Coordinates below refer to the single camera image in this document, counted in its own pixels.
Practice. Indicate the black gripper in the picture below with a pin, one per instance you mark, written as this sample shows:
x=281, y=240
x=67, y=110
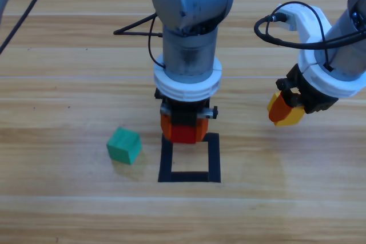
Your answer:
x=311, y=95
x=184, y=112

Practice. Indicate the red wooden block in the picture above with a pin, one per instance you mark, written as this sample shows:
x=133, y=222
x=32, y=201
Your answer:
x=183, y=135

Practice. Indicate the yellow wooden block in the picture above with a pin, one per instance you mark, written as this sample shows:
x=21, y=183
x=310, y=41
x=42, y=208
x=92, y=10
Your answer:
x=296, y=116

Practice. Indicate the green wooden block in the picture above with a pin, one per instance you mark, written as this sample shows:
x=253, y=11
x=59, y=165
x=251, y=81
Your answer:
x=123, y=147

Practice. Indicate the black tape square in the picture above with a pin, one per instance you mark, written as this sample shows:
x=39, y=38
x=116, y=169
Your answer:
x=214, y=158

